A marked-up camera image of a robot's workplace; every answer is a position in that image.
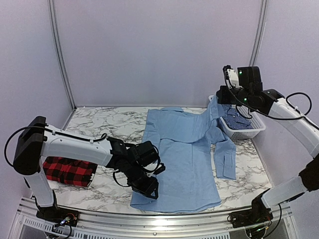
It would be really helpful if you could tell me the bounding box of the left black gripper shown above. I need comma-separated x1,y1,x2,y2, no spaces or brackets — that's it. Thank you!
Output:
125,161,159,199

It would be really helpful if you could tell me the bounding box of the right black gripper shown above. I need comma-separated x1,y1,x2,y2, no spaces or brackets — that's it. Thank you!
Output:
216,85,252,107

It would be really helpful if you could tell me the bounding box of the light blue long sleeve shirt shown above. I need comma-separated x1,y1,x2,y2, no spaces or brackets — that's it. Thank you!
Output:
131,97,236,213

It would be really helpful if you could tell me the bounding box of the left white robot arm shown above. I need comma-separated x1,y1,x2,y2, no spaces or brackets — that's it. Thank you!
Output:
13,116,165,222

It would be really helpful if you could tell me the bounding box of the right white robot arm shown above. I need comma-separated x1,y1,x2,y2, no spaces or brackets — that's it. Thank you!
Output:
216,65,319,223

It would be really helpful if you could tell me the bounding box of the blue patterned shirt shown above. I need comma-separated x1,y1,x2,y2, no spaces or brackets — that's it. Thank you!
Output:
222,105,252,130

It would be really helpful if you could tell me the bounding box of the white plastic basket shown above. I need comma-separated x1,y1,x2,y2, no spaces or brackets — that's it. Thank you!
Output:
215,105,266,140

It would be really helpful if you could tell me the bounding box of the red black plaid shirt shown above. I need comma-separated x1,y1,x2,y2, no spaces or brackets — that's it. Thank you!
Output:
42,157,98,187

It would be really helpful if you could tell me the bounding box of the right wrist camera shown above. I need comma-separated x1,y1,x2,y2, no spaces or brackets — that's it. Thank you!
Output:
223,65,239,88

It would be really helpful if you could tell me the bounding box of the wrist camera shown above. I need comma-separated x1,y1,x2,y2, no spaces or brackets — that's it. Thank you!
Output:
223,65,239,88
153,163,166,175

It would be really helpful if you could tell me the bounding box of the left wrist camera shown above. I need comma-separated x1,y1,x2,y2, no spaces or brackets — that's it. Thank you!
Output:
153,163,166,175

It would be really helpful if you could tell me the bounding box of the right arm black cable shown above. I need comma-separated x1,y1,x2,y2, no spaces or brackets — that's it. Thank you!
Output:
285,92,313,118

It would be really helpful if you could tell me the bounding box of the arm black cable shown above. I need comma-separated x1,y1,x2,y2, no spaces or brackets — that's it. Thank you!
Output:
285,92,313,118
3,125,45,167

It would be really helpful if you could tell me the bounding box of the right aluminium wall post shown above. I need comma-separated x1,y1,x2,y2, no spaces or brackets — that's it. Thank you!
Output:
249,0,269,66

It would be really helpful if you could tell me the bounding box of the aluminium wall post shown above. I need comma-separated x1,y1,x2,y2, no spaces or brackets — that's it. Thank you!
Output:
47,0,77,111
249,0,269,66

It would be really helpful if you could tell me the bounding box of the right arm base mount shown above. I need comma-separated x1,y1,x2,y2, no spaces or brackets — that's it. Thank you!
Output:
227,209,273,228

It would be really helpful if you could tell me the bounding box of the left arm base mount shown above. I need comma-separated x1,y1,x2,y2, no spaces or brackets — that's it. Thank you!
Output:
36,208,79,227

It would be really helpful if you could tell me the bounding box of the aluminium front frame rail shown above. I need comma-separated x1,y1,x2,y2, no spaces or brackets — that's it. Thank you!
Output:
14,208,295,239

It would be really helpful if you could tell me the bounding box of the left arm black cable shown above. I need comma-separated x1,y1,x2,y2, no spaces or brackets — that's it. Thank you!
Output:
3,125,45,167

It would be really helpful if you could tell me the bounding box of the left aluminium wall post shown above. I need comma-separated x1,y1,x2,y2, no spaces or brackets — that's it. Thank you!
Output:
47,0,77,111

